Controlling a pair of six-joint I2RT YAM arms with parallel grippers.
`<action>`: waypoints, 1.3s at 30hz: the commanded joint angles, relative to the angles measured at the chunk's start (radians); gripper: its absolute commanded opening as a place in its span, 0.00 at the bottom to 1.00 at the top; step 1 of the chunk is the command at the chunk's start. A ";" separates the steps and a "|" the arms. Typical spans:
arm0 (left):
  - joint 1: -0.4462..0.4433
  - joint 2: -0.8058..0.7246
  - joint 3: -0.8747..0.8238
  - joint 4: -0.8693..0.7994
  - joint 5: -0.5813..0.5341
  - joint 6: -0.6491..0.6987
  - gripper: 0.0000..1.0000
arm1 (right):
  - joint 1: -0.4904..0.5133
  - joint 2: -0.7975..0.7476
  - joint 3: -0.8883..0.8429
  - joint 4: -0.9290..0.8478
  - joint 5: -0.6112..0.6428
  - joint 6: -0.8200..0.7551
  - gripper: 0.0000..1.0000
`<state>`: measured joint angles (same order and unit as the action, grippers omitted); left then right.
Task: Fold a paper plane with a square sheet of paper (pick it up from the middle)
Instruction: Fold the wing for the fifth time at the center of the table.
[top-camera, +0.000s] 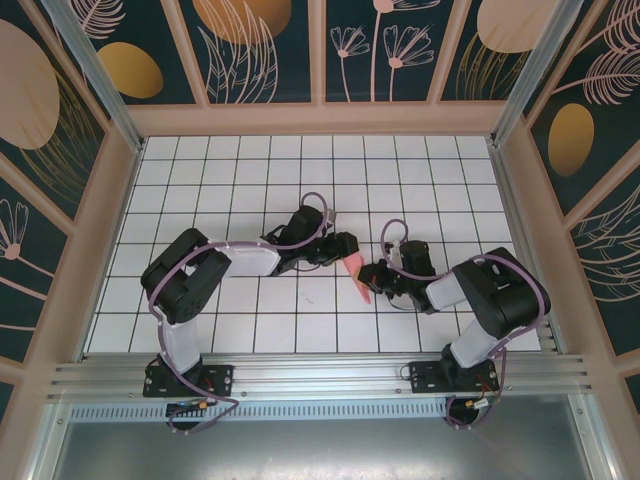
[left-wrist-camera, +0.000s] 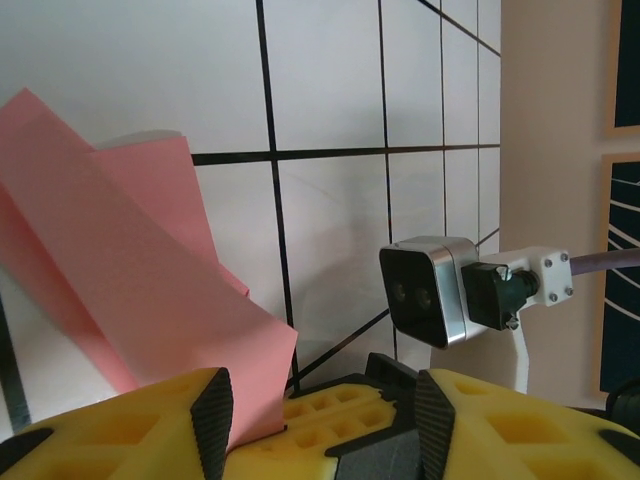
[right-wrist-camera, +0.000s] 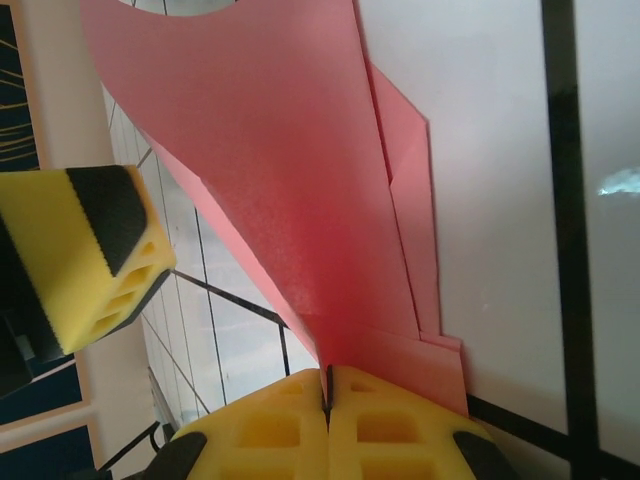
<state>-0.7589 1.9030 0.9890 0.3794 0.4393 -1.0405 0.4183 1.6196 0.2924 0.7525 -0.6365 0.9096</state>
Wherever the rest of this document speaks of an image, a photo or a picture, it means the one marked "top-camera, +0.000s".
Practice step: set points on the art panel beige disc fronds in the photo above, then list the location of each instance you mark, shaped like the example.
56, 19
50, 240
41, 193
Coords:
480, 75

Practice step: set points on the art panel pink flowers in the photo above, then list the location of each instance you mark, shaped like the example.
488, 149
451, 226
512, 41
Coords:
400, 30

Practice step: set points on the art panel large beige disc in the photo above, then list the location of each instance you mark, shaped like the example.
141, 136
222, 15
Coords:
30, 75

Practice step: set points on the pink paper sheet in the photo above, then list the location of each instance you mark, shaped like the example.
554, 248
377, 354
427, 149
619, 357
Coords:
352, 262

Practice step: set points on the art panel orange disc leaves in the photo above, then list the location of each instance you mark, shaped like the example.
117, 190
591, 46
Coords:
250, 50

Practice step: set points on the aluminium post beside feather panel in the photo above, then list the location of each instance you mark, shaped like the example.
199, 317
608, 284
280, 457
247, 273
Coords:
527, 75

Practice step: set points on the long aluminium mounting rail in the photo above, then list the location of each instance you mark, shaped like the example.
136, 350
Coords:
325, 377

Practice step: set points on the aluminium post beside oval panel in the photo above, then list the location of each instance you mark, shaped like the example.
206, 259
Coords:
102, 85

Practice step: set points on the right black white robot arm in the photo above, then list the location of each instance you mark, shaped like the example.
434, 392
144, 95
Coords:
445, 290

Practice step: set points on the art panel single flower outline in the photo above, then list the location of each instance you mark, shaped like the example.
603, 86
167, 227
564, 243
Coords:
25, 280

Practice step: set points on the grey metal sheet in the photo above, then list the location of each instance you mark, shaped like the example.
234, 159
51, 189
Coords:
325, 450

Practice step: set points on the art panel golden oval feathers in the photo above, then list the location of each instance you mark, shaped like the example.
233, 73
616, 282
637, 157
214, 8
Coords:
600, 150

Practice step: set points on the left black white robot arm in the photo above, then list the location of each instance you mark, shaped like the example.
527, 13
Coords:
250, 257

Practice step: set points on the art panel pink leaf outlines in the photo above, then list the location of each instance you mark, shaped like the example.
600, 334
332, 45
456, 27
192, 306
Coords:
615, 280

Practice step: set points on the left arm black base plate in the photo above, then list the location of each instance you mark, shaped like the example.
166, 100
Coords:
220, 380

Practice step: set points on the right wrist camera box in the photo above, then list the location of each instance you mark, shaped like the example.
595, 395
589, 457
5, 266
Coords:
396, 251

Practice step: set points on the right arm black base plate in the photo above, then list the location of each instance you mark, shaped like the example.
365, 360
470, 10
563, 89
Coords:
425, 377

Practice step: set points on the aluminium side rail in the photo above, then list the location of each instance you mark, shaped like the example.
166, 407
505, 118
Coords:
507, 175

